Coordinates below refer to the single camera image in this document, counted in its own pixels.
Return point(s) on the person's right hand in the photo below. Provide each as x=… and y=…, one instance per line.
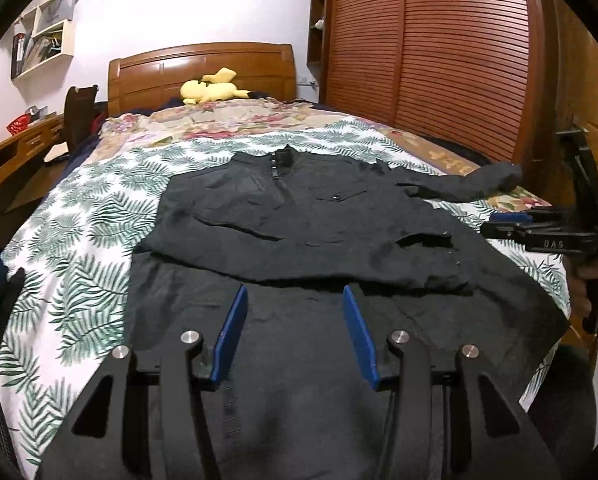
x=579, y=295

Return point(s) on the bed with leaf-pattern cover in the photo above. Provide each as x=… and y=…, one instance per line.
x=79, y=240

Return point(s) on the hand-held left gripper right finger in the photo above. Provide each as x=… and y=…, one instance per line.
x=361, y=340

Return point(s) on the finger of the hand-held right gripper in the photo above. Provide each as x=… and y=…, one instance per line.
x=539, y=242
x=544, y=217

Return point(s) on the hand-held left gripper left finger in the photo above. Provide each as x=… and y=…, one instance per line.
x=231, y=330

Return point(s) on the yellow plush toy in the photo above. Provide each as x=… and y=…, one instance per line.
x=214, y=89

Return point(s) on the dark wooden chair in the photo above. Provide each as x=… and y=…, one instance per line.
x=76, y=115

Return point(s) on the wooden desk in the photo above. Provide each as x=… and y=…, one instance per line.
x=9, y=160

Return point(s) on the wooden corner shelf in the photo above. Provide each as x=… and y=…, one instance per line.
x=318, y=5

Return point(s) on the white wall shelf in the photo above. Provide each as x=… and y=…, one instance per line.
x=54, y=25

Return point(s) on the red basket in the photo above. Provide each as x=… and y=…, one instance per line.
x=19, y=125

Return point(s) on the black button shirt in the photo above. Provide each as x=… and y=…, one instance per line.
x=304, y=220

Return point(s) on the white paper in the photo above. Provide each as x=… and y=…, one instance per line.
x=56, y=152

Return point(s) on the wooden door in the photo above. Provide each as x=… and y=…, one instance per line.
x=589, y=75

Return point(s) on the person's dark clothing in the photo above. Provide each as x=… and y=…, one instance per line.
x=564, y=400

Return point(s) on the floral quilt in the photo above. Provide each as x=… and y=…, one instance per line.
x=219, y=120

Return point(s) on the black folder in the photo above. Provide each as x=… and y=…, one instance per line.
x=18, y=55

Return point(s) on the wooden headboard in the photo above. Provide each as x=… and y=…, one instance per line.
x=154, y=75

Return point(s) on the slatted wooden wardrobe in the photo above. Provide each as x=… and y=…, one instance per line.
x=429, y=50

